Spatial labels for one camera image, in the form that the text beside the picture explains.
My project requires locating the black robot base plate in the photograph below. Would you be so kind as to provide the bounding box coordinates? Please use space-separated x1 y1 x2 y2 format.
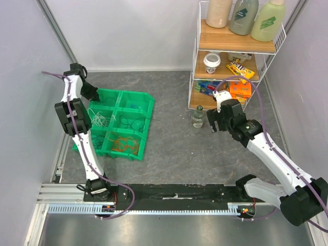
83 183 267 204

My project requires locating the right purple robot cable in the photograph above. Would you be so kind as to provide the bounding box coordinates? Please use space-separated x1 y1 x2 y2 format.
215 75 328 233

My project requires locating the beige lotion bottle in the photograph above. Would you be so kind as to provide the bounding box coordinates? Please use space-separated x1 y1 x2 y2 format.
206 0 233 28

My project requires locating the grey slotted cable duct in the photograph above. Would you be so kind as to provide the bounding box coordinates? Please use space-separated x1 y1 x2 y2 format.
48 204 245 216

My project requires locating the dark purple wire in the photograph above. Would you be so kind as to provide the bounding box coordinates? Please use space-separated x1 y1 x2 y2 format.
91 134 106 150

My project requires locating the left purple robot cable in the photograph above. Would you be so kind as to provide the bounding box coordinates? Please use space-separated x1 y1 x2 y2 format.
42 71 136 221

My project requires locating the blue snack box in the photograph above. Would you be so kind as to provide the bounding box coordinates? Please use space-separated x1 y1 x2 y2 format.
195 80 219 96

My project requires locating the grey shampoo bottle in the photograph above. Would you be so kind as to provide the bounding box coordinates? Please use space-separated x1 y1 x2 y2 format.
230 0 259 36

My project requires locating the white cup carton pack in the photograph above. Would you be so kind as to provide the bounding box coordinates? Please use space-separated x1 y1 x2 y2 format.
228 52 252 64

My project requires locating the orange wire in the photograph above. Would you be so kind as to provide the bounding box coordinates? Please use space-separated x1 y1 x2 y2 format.
107 135 140 154

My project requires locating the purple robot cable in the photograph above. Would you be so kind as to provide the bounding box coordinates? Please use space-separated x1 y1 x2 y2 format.
42 71 136 221
215 75 328 233

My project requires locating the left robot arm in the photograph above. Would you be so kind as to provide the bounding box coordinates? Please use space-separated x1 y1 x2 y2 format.
54 74 113 202

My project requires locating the yellow candy bag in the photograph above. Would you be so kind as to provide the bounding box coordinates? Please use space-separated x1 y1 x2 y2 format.
226 59 255 84

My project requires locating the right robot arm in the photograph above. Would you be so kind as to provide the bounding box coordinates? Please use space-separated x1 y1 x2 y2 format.
207 99 327 226

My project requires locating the left glass bottle green cap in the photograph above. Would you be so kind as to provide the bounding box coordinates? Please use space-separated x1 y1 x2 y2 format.
191 105 204 128

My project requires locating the light green shampoo bottle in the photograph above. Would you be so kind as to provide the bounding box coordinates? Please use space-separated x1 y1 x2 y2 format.
251 0 286 42

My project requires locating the white paper coffee cup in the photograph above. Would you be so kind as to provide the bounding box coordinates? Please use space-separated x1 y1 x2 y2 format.
203 53 221 74

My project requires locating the orange snack boxes stack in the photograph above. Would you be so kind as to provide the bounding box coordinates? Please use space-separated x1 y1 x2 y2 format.
229 81 252 107

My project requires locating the white wire wooden shelf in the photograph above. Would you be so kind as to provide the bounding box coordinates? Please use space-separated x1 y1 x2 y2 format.
188 1 286 110

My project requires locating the green compartment bin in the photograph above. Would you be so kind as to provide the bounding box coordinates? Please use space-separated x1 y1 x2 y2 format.
87 89 155 160

